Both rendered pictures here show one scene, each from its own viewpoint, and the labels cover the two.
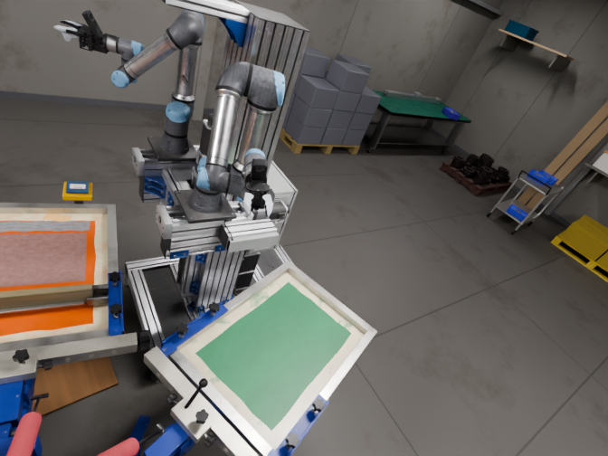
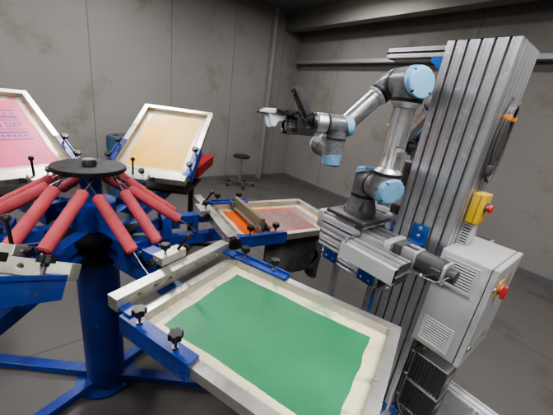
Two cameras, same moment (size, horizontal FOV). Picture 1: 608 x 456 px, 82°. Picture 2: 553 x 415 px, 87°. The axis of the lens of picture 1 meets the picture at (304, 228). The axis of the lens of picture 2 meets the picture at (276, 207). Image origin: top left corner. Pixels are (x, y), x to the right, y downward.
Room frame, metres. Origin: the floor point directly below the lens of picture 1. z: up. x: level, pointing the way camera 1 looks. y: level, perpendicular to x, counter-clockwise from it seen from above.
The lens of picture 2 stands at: (0.98, -0.93, 1.70)
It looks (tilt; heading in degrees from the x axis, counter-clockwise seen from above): 19 degrees down; 95
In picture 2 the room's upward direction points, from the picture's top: 8 degrees clockwise
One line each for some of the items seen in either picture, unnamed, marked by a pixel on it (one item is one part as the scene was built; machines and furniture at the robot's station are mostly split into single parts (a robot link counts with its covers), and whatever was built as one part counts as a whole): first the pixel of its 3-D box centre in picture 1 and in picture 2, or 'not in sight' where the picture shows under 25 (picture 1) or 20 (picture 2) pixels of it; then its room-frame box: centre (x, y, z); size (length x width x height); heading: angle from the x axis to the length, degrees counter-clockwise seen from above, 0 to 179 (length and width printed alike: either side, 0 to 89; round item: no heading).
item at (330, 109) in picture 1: (327, 103); not in sight; (5.57, 0.41, 0.64); 1.29 x 0.86 x 1.28; 136
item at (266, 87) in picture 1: (252, 137); (396, 138); (1.32, 0.34, 1.63); 0.15 x 0.12 x 0.55; 111
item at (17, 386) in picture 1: (10, 395); (192, 216); (0.38, 0.61, 1.02); 0.17 x 0.06 x 0.05; 37
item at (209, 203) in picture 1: (207, 194); (361, 202); (1.27, 0.46, 1.31); 0.15 x 0.15 x 0.10
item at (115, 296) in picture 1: (115, 304); (262, 238); (0.80, 0.58, 0.98); 0.30 x 0.05 x 0.07; 37
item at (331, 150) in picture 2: (243, 186); (331, 151); (1.07, 0.26, 1.56); 0.11 x 0.08 x 0.11; 111
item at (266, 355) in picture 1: (265, 350); (239, 290); (0.82, -0.04, 1.05); 1.08 x 0.61 x 0.23; 157
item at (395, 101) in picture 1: (410, 123); not in sight; (7.05, -1.13, 0.48); 2.52 x 1.00 x 0.96; 136
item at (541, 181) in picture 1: (526, 199); not in sight; (5.55, -3.09, 0.45); 0.98 x 0.56 x 0.91; 137
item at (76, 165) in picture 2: not in sight; (99, 282); (-0.02, 0.31, 0.67); 0.40 x 0.40 x 1.35
